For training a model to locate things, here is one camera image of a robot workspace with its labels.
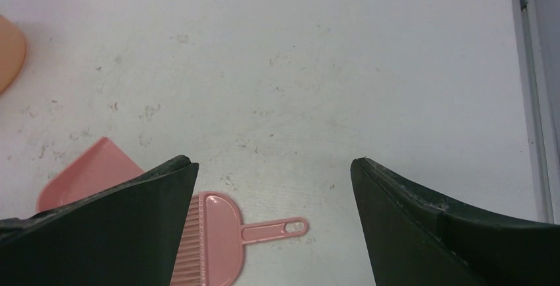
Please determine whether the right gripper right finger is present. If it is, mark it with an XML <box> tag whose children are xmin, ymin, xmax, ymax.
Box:
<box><xmin>350</xmin><ymin>158</ymin><xmax>559</xmax><ymax>285</ymax></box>

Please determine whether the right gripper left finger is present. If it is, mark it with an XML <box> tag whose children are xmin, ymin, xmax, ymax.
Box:
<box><xmin>1</xmin><ymin>155</ymin><xmax>199</xmax><ymax>285</ymax></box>

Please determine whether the pink plastic dustpan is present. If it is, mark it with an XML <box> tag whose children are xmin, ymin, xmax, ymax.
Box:
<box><xmin>36</xmin><ymin>137</ymin><xmax>144</xmax><ymax>213</ymax></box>

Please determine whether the pink hand brush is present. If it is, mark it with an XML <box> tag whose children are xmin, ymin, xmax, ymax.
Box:
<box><xmin>170</xmin><ymin>191</ymin><xmax>308</xmax><ymax>285</ymax></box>

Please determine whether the orange plastic bucket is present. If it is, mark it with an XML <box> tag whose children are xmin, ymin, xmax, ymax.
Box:
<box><xmin>0</xmin><ymin>15</ymin><xmax>27</xmax><ymax>93</ymax></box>

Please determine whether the aluminium table edge rail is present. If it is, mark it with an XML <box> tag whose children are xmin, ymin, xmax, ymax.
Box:
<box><xmin>512</xmin><ymin>0</ymin><xmax>559</xmax><ymax>225</ymax></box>

